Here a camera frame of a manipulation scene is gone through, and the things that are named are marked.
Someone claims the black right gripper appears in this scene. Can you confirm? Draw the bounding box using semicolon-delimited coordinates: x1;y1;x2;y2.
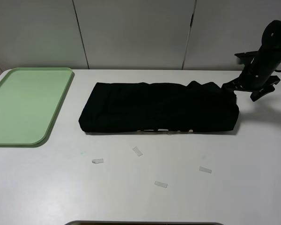
221;51;280;102

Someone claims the black short sleeve t-shirt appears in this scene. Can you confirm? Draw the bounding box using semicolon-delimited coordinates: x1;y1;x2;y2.
79;81;239;133

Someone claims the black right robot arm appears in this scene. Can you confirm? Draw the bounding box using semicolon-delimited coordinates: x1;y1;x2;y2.
222;20;281;102

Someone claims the light green plastic tray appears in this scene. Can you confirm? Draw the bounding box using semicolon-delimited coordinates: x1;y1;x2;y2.
0;68;74;147

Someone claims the clear tape piece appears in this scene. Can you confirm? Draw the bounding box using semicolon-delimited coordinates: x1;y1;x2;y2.
155;181;168;188
199;166;212;173
92;158;104;164
133;146;143;157

